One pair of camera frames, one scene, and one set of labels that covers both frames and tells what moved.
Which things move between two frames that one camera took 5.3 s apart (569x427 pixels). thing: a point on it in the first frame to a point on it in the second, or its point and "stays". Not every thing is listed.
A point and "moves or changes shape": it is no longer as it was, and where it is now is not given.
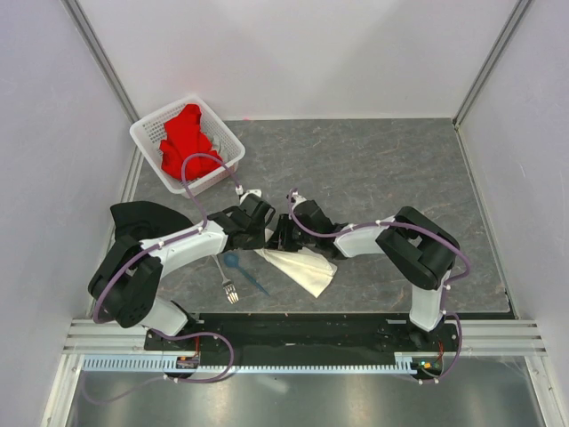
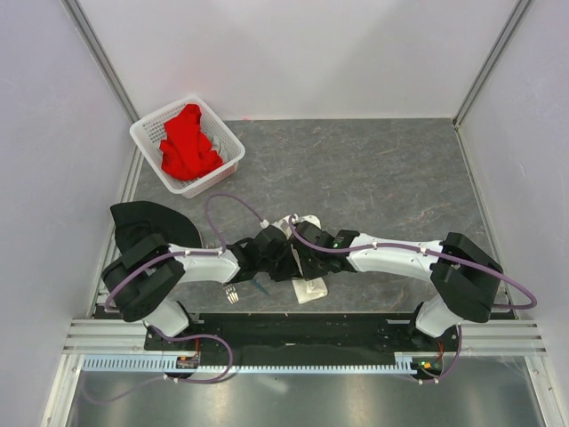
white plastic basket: [148, 134] stays
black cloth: [145, 219] stays
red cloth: [183, 136] stays
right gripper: [279, 239] to [308, 272]
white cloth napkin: [312, 271] moves or changes shape
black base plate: [386, 334] stays
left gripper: [257, 244] to [288, 271]
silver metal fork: [228, 287] stays
